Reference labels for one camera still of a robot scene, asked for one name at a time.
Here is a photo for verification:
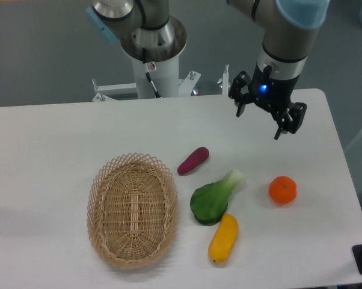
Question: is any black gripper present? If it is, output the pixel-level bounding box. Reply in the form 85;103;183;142
228;66;307;140

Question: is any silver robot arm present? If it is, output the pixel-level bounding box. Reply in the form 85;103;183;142
86;1;329;135

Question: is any purple sweet potato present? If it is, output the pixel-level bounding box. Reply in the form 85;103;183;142
177;147;210;175

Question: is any orange tangerine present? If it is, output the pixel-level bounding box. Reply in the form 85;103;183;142
268;176;297;205

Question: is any green bok choy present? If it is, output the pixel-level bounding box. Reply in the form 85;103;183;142
189;169;244;226

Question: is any yellow mango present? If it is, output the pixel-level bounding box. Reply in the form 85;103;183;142
208;214;239;263

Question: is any woven wicker basket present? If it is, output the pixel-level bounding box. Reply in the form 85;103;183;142
87;153;179;269

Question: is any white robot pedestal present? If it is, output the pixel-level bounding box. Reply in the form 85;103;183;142
92;16;201;102

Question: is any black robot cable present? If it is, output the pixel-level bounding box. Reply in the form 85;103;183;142
141;48;162;99

